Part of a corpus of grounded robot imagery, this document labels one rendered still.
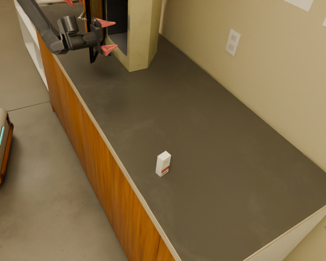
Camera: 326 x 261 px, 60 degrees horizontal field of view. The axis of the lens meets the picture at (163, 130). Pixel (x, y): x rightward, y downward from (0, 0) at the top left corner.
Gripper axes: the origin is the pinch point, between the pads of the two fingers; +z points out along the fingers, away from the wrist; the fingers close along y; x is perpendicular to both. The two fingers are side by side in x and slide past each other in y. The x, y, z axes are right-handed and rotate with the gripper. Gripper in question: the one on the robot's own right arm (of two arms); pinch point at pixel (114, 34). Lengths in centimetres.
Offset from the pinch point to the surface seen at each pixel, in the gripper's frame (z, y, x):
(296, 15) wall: 55, 11, -46
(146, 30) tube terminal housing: 20.7, -4.4, 9.1
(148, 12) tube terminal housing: 21.2, 4.3, 8.0
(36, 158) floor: -45, -111, 73
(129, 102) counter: -0.7, -28.1, -11.5
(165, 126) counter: 6.0, -30.9, -32.0
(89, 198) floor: -23, -118, 21
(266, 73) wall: 54, -15, -40
